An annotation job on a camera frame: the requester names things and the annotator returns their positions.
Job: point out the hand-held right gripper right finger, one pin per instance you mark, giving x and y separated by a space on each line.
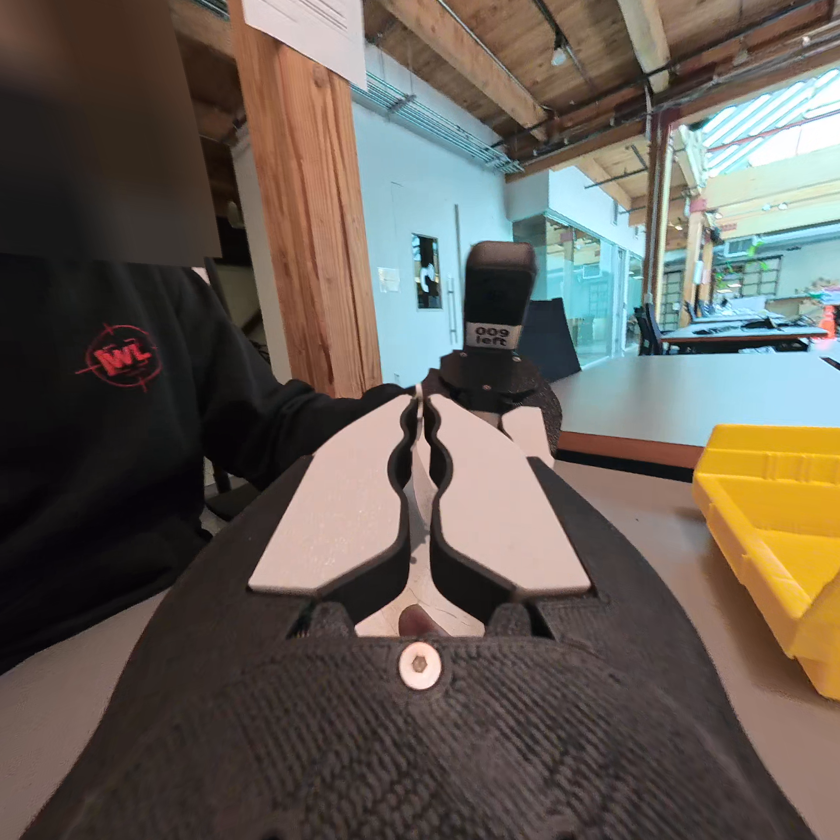
505 518

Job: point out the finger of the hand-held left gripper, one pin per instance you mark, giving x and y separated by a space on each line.
531 436

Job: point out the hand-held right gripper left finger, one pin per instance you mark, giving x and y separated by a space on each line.
334 525

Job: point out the white puzzle piece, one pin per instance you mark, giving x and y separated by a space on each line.
418 410

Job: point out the partly built white puzzle ball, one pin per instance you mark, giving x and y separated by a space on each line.
420 499

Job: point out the person's left forearm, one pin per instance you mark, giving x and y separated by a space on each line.
315 420

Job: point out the white door with window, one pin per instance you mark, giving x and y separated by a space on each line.
426 334

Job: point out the glass office partition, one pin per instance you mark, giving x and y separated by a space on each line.
590 295

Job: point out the black office chair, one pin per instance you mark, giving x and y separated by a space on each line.
649 328

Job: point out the grey table with wooden edge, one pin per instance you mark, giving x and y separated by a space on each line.
689 400

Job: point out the dark office desk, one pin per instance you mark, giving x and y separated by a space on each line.
741 334

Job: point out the wooden column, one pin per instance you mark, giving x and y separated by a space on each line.
658 210

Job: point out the ceiling lamp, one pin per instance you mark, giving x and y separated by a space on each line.
558 54

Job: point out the white paper sheet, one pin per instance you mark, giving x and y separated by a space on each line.
308 33

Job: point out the small wall notice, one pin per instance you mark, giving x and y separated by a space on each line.
389 279

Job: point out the wooden post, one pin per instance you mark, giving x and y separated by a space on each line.
308 229

